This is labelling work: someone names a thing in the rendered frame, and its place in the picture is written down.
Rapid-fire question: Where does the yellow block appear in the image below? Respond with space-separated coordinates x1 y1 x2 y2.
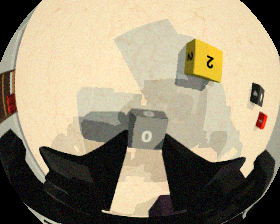
184 39 222 83

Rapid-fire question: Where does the small red block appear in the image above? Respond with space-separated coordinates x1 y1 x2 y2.
256 112 268 129

